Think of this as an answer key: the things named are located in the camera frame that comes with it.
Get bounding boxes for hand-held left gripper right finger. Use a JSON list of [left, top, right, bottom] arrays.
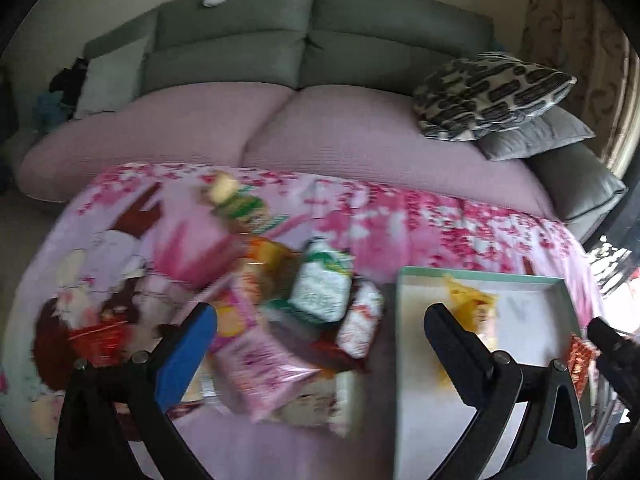
[[424, 302, 587, 480]]

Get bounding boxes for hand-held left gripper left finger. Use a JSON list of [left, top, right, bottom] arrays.
[[55, 302, 219, 480]]

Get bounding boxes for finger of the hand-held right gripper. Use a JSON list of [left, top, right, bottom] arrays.
[[586, 317, 640, 413]]

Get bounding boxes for red foil snack packet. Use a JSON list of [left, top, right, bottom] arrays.
[[67, 320, 133, 366], [567, 334, 601, 398]]

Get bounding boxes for pink snack packet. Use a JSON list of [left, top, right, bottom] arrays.
[[210, 280, 321, 423]]

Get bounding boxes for white box with green rim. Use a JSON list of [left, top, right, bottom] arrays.
[[392, 266, 593, 480]]

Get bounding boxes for red white biscuit packet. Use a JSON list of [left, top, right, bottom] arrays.
[[335, 280, 386, 361]]

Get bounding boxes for orange yellow snack packet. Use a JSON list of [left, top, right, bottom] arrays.
[[235, 237, 301, 306]]

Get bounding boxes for pink floral printed blanket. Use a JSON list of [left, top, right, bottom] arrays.
[[0, 162, 606, 480]]

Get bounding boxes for dark red snack packet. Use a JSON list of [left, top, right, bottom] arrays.
[[270, 310, 366, 372]]

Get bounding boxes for pale snack packet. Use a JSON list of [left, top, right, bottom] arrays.
[[280, 375, 362, 436]]

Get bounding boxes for green white biscuit packet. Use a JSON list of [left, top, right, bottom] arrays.
[[290, 237, 356, 323]]

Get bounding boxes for clear green-print cracker packet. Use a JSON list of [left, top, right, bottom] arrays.
[[220, 192, 291, 236]]

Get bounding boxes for small yellow cake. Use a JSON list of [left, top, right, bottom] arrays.
[[202, 171, 238, 203]]

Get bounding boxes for grey pillow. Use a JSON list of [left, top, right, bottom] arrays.
[[477, 105, 596, 162]]

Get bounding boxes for pink ribbed sofa cover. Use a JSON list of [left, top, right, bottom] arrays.
[[15, 82, 556, 221]]

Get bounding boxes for black beige patterned pillow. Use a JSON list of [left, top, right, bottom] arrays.
[[412, 52, 578, 142]]

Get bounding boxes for blue cloth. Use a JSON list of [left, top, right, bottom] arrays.
[[32, 92, 76, 131]]

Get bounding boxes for pale cushion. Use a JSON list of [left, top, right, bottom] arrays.
[[75, 35, 151, 118]]

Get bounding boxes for dark clothes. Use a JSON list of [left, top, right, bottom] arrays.
[[50, 57, 90, 111]]

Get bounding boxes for grey sofa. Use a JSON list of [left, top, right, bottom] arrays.
[[15, 0, 628, 246]]

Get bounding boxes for beige patterned curtain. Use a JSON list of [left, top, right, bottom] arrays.
[[520, 0, 640, 176]]

